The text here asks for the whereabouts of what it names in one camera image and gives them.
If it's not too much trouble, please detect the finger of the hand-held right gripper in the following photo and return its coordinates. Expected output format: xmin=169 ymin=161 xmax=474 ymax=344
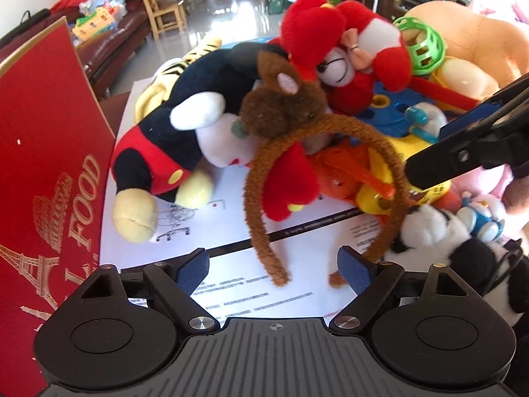
xmin=439 ymin=78 xmax=529 ymax=143
xmin=405 ymin=111 xmax=529 ymax=191

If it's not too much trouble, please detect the yellow plastic toy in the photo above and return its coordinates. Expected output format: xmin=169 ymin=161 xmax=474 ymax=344
xmin=357 ymin=136 xmax=452 ymax=216

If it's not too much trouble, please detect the green lattice ball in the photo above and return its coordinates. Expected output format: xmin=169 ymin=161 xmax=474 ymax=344
xmin=392 ymin=17 xmax=448 ymax=76

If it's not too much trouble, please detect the black bag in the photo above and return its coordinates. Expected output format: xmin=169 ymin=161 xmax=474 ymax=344
xmin=0 ymin=8 xmax=51 ymax=48

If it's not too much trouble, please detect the blue plastic disc toy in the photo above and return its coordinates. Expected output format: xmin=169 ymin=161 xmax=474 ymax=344
xmin=355 ymin=83 xmax=439 ymax=134

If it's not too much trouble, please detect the brown furry headband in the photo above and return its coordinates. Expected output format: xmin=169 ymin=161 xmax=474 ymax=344
xmin=240 ymin=50 xmax=411 ymax=288

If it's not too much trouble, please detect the red monkey plush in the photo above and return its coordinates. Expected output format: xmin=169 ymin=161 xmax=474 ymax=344
xmin=264 ymin=0 xmax=480 ymax=222

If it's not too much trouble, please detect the red cardboard box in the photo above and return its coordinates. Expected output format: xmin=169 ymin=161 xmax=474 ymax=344
xmin=0 ymin=17 xmax=117 ymax=397

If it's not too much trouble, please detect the red cloth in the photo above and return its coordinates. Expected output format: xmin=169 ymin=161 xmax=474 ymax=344
xmin=51 ymin=0 xmax=105 ymax=14

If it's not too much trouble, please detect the white printed paper sheet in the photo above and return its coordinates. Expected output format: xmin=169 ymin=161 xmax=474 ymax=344
xmin=99 ymin=78 xmax=398 ymax=324

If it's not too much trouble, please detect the brown leather sofa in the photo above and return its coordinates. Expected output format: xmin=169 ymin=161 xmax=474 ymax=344
xmin=0 ymin=0 xmax=150 ymax=101

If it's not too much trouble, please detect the orange plastic toy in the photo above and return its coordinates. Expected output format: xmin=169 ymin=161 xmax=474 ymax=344
xmin=314 ymin=141 xmax=398 ymax=204

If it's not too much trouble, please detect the blue cat figurine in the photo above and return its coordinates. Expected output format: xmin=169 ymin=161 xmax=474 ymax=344
xmin=457 ymin=192 xmax=507 ymax=243

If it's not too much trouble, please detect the yellow striped tiger plush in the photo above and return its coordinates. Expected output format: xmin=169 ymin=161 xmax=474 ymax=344
xmin=134 ymin=37 xmax=224 ymax=127

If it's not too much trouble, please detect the large peach plush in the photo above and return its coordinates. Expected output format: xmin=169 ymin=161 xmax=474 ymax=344
xmin=403 ymin=2 xmax=529 ymax=110

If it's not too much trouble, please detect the black mouse plush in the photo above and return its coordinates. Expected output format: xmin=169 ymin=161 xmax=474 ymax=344
xmin=111 ymin=43 xmax=290 ymax=244

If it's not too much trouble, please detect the panda plush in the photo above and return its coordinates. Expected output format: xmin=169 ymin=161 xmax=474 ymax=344
xmin=388 ymin=204 xmax=529 ymax=328

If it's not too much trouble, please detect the wooden chair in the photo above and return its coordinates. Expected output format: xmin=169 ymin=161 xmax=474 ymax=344
xmin=142 ymin=0 xmax=187 ymax=41

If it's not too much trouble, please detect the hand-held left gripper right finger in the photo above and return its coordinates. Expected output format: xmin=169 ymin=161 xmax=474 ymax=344
xmin=328 ymin=246 xmax=482 ymax=335

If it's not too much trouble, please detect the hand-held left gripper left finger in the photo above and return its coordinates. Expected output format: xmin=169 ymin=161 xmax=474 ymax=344
xmin=80 ymin=248 xmax=221 ymax=335

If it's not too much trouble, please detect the pink plush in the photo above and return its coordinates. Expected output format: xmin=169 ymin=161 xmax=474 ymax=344
xmin=448 ymin=164 xmax=518 ymax=212

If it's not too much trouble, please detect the colourful toy house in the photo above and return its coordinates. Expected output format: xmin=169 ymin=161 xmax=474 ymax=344
xmin=73 ymin=5 xmax=117 ymax=42

